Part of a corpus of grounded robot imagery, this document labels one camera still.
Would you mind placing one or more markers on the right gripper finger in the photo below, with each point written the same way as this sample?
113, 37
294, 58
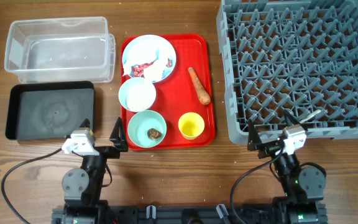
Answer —
292, 123
254, 141

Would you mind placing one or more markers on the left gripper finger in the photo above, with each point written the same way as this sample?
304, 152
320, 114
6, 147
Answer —
85, 124
118, 136

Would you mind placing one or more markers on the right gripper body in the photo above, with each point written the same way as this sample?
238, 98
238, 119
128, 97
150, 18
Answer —
268, 149

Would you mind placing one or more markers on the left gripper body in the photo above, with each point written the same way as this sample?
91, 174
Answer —
107, 152

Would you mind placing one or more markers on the mint green bowl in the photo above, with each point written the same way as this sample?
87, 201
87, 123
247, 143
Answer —
140, 123

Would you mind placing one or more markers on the brown shiitake mushroom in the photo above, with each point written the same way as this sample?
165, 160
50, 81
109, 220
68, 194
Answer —
154, 134

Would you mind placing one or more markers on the pile of white rice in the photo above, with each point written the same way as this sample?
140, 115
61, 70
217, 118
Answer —
137, 101

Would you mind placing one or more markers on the light blue bowl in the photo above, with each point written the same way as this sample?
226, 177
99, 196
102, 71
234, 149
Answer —
137, 84

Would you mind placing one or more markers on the yellow plastic cup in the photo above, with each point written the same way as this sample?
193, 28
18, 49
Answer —
191, 125

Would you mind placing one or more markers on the orange carrot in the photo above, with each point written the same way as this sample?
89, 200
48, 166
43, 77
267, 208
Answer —
203, 96

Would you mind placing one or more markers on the red snack wrapper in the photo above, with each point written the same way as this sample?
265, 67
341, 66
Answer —
153, 70

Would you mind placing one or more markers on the light blue plate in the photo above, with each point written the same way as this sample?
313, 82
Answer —
155, 42

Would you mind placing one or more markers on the white tissue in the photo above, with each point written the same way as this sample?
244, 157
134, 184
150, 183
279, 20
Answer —
140, 56

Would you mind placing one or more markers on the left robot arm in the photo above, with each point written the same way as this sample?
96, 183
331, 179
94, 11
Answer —
82, 186

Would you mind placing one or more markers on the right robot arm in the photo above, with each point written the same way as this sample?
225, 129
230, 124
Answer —
303, 184

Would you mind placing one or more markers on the white spoon in rack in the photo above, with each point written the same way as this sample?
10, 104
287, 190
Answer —
310, 116

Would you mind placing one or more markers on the grey dishwasher rack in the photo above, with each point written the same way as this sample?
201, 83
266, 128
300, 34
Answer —
299, 56

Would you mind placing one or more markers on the black plastic tray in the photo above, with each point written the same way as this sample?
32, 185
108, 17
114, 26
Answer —
49, 110

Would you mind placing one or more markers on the red serving tray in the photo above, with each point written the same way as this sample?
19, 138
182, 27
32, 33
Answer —
176, 94

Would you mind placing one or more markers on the clear plastic bin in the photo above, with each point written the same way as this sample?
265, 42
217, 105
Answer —
61, 50

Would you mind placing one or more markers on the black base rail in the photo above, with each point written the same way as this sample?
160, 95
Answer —
191, 214

